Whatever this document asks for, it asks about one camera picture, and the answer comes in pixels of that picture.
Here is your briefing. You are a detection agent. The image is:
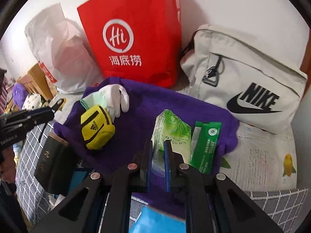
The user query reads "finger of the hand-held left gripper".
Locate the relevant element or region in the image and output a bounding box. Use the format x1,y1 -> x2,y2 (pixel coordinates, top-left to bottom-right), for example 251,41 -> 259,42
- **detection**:
0,113 -> 55,137
0,107 -> 55,125

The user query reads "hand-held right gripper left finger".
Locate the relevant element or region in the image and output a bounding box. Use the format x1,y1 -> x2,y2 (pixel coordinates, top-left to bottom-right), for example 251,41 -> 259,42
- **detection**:
31,139 -> 153,233

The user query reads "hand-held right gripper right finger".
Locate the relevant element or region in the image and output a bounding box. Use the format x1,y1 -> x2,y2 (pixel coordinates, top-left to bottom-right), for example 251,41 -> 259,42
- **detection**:
164,140 -> 285,233

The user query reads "green tissue pack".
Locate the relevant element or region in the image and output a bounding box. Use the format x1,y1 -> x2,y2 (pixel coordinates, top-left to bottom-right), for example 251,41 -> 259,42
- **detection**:
151,109 -> 192,175

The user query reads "green sachet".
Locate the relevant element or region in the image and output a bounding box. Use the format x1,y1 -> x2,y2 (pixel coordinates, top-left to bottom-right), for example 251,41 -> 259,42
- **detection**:
190,121 -> 223,175

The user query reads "dark green box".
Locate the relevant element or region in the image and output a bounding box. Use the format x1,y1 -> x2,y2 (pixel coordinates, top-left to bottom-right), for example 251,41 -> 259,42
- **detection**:
34,132 -> 78,196

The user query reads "yellow mini bag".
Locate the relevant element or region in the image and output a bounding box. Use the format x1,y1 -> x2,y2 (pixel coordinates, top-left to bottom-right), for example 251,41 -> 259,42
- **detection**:
80,104 -> 116,150

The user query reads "green face mask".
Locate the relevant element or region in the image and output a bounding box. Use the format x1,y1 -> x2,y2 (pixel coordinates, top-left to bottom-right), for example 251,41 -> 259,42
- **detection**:
80,93 -> 107,110

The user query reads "white glove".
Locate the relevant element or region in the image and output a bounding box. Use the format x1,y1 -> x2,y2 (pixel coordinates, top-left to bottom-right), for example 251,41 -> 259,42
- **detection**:
97,84 -> 130,122

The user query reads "person's left hand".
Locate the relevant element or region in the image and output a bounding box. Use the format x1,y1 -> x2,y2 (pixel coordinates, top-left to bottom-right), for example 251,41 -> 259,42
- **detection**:
0,148 -> 18,195

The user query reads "white spotted cloth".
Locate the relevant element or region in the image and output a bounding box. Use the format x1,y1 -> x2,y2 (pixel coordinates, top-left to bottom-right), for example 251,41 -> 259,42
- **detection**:
22,93 -> 43,111

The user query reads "purple plush toy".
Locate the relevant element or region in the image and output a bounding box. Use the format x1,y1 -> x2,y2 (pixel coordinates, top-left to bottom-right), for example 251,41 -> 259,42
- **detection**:
12,83 -> 28,107

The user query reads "grey plaid blanket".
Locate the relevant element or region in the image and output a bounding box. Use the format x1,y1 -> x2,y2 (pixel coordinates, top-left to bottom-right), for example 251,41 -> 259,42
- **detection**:
13,120 -> 309,233

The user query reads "brown patterned box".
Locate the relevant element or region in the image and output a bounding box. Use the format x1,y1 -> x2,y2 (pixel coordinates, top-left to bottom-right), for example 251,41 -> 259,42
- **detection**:
46,76 -> 59,98

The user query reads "purple towel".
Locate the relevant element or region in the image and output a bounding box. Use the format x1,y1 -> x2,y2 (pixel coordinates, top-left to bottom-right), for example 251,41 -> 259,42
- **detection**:
53,77 -> 240,204

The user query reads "blue tissue pack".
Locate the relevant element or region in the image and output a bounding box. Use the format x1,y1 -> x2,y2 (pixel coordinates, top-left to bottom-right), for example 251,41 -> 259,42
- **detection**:
68,167 -> 186,233

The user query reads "white plastic shopping bag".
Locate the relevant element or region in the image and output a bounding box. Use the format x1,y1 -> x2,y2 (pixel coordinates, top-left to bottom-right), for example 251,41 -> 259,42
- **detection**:
24,2 -> 104,94

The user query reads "grey waist bag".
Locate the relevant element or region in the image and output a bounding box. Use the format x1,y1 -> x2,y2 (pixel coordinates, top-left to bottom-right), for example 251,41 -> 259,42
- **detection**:
180,24 -> 308,135

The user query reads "red paper bag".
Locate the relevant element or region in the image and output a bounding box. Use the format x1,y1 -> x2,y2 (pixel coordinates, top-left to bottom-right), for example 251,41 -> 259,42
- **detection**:
76,0 -> 183,89

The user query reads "wooden door frame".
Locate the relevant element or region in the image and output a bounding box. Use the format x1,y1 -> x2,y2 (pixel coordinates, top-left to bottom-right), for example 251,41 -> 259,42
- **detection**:
300,51 -> 311,78

